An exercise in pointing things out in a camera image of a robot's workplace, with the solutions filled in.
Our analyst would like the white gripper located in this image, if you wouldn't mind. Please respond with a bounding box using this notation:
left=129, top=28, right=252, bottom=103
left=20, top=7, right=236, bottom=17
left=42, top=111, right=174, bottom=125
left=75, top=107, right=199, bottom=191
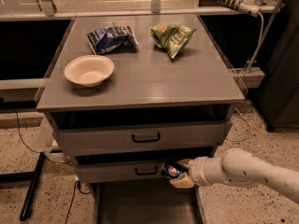
left=170, top=157, right=222, bottom=189

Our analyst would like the blue pepsi can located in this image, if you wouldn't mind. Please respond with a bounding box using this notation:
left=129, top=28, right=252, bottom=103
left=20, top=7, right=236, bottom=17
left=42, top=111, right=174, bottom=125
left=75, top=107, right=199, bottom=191
left=160, top=161, right=186, bottom=180

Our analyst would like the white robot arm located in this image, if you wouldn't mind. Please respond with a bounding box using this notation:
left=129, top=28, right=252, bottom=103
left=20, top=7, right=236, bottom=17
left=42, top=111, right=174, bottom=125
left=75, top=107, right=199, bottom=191
left=170, top=148, right=299, bottom=203

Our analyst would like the grey top drawer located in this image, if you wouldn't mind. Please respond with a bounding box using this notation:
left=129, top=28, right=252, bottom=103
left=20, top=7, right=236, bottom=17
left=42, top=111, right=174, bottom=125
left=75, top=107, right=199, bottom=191
left=50, top=104, right=233, bottom=156

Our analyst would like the open grey bottom drawer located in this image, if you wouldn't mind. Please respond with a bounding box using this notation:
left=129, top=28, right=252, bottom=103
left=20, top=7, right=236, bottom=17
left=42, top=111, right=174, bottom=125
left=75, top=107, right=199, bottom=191
left=93, top=178, right=204, bottom=224

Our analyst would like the grey middle drawer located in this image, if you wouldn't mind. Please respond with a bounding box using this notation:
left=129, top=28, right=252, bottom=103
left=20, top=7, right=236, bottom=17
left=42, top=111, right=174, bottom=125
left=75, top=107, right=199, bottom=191
left=74, top=147, right=217, bottom=184

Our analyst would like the grey drawer cabinet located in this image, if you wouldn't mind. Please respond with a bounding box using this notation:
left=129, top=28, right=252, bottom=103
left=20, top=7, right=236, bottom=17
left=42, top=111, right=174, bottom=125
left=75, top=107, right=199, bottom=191
left=35, top=13, right=246, bottom=224

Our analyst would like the dark grey side cabinet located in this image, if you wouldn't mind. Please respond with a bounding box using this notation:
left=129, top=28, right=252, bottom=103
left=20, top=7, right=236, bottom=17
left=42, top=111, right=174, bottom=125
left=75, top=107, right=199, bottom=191
left=253, top=0, right=299, bottom=133

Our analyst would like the green chip bag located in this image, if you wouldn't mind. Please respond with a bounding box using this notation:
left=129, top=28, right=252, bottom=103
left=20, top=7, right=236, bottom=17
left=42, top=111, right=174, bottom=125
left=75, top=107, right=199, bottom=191
left=150, top=23, right=197, bottom=59

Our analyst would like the white paper bowl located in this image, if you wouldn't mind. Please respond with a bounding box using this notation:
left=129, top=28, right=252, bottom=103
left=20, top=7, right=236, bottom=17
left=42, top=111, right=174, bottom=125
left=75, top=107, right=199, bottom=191
left=64, top=55, right=114, bottom=87

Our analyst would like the blue chip bag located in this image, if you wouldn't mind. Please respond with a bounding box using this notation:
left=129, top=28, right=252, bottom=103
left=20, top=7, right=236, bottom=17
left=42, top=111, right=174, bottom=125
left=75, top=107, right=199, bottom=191
left=87, top=25, right=138, bottom=55

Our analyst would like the black table leg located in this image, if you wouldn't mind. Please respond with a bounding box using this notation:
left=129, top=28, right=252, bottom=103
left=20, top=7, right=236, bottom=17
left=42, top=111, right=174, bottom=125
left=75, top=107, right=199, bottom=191
left=0, top=153, right=46, bottom=222

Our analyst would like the white power strip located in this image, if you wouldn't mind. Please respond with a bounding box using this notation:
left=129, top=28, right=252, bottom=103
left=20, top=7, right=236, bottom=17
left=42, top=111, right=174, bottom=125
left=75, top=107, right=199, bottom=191
left=214, top=0, right=261, bottom=17

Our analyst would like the black middle drawer handle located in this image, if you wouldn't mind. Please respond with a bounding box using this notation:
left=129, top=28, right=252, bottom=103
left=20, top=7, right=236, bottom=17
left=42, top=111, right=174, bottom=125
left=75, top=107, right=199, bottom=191
left=135, top=167, right=158, bottom=176

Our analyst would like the black drawer handle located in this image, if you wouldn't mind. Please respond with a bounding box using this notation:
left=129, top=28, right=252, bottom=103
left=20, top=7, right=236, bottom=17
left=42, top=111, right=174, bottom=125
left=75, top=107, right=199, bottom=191
left=131, top=133, right=161, bottom=143
left=135, top=167, right=158, bottom=176

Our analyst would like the black top drawer handle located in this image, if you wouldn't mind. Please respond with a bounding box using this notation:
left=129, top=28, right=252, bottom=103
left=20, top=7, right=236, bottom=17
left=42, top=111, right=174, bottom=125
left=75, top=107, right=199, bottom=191
left=131, top=133, right=161, bottom=143

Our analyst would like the black floor cable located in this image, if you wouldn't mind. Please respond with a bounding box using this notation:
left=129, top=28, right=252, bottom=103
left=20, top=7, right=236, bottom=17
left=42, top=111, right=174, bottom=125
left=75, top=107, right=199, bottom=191
left=10, top=108, right=92, bottom=224

